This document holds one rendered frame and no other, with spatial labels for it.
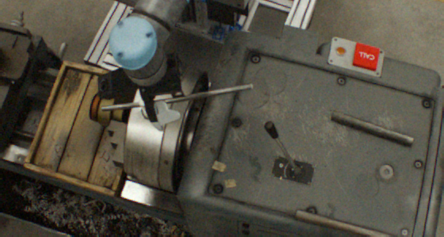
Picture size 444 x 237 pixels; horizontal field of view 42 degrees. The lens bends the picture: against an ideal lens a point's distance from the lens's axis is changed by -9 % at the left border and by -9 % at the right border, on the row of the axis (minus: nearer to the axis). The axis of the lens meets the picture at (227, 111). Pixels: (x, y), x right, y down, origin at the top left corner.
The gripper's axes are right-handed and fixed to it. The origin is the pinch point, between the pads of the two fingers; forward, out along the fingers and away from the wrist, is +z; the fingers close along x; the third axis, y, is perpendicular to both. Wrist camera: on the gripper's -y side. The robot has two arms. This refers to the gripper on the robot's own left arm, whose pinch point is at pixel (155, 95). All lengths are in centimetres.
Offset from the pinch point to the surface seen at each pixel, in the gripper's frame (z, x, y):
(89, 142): 47, 2, -28
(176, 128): 12.8, -4.8, 2.2
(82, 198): 71, -12, -39
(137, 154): 16.4, -9.1, -8.1
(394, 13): 156, 71, 97
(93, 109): 24.8, 5.2, -20.4
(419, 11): 157, 71, 111
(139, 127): 13.2, -3.3, -6.5
